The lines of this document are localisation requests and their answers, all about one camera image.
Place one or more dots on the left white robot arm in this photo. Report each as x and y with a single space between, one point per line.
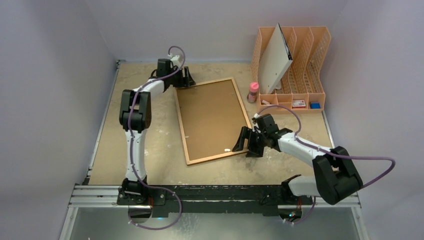
135 117

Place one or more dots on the blue small box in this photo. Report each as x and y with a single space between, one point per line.
315 105

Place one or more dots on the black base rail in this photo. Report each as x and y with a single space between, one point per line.
210 199

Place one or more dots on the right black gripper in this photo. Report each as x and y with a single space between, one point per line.
253 141

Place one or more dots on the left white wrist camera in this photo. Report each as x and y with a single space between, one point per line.
176 60

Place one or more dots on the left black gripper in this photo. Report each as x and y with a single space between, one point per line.
187 81

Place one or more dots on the wooden picture frame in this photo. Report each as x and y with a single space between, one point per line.
185 149

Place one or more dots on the white board in organizer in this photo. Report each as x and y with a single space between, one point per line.
274 63

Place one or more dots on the orange file organizer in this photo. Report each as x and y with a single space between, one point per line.
308 46

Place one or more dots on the pink capped bottle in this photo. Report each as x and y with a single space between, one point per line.
253 92

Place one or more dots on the red white small box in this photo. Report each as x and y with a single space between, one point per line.
300 103

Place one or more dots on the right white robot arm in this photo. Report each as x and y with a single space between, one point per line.
335 177

